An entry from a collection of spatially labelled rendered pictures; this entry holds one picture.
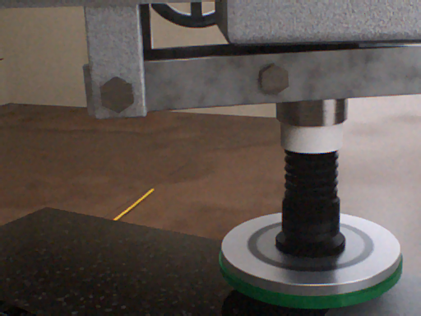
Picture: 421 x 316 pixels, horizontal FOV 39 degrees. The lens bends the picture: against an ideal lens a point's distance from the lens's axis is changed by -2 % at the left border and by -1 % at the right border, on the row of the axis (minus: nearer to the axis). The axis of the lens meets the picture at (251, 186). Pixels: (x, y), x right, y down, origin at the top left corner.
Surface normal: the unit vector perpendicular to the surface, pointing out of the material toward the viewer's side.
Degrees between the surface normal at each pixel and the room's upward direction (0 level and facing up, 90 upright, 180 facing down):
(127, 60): 90
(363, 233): 0
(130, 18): 90
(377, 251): 0
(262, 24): 90
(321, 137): 90
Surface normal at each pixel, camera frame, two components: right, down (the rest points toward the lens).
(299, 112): -0.38, 0.31
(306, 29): 0.10, 0.32
